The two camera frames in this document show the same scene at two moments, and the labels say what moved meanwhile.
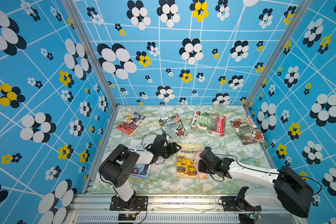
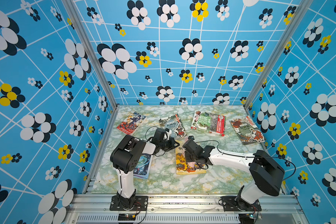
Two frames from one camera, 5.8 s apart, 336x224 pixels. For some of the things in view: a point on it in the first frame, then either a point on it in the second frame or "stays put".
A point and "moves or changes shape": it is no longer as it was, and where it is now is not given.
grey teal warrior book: [173, 127] stays put
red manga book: [132, 123] stays put
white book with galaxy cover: [141, 169] stays put
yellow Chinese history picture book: [186, 154] moves or changes shape
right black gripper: [200, 167] → [186, 159]
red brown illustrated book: [248, 132] stays put
